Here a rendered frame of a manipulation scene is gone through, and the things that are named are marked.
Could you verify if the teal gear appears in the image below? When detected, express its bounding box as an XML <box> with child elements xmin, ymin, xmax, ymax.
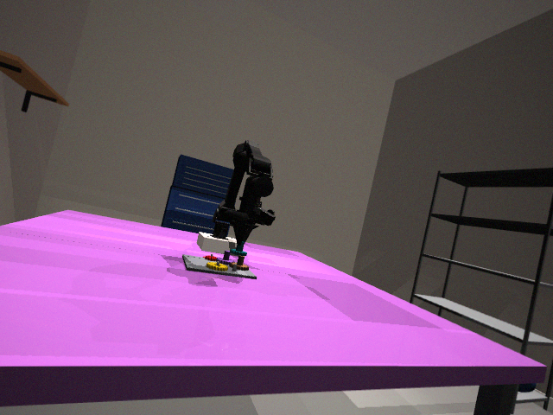
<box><xmin>230</xmin><ymin>241</ymin><xmax>247</xmax><ymax>256</ymax></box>

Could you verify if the purple gear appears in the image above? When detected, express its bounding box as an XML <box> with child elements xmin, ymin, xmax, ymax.
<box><xmin>216</xmin><ymin>251</ymin><xmax>235</xmax><ymax>265</ymax></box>

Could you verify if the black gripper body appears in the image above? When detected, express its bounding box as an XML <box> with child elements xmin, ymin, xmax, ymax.
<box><xmin>224</xmin><ymin>195</ymin><xmax>265</xmax><ymax>225</ymax></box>

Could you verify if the orange gear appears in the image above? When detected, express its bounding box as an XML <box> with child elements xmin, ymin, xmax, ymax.
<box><xmin>229</xmin><ymin>256</ymin><xmax>249</xmax><ymax>271</ymax></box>

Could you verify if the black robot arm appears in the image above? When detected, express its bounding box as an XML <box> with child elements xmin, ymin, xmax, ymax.
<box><xmin>210</xmin><ymin>140</ymin><xmax>276</xmax><ymax>239</ymax></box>

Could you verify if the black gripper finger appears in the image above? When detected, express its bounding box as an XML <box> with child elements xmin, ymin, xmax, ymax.
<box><xmin>243</xmin><ymin>224</ymin><xmax>259</xmax><ymax>242</ymax></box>
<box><xmin>231</xmin><ymin>220</ymin><xmax>251</xmax><ymax>246</ymax></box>

